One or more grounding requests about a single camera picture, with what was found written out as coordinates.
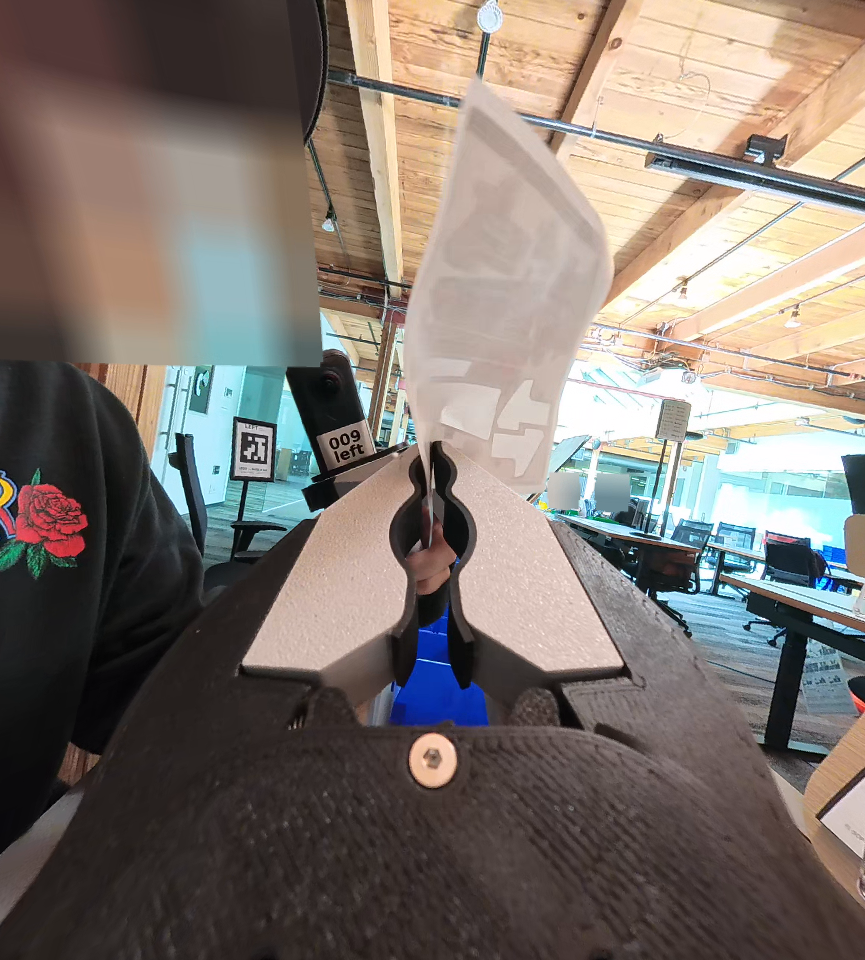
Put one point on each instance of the black office chair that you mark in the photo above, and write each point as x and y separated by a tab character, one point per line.
672	562
192	487
789	562

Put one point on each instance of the paper sign on pole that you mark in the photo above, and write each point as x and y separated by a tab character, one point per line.
674	420

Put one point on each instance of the person's black sweater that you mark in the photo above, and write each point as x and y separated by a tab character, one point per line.
65	637

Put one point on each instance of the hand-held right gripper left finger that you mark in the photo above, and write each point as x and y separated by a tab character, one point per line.
342	585

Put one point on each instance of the person's left hand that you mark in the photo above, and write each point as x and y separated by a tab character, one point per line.
432	562

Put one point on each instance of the blue plastic bin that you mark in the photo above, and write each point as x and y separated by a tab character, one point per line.
432	697

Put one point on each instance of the tag sign on stand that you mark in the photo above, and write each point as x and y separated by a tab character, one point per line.
254	448

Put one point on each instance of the hanging printed paper sheet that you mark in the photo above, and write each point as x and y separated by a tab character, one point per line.
826	679

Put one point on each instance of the wall poster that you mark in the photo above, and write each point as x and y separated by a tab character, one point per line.
201	388

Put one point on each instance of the wooden office table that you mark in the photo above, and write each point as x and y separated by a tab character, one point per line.
800	604
627	529

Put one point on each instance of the black ceiling track rail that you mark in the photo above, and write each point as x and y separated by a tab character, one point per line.
777	176

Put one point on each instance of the ceiling light bulb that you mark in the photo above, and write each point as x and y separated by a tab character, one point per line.
489	16

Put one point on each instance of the ceiling metal pipe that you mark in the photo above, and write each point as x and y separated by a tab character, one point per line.
402	91

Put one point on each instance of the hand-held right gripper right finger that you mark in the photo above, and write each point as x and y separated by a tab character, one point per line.
530	592

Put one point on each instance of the white sticker sheet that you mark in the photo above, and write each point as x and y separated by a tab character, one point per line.
507	262

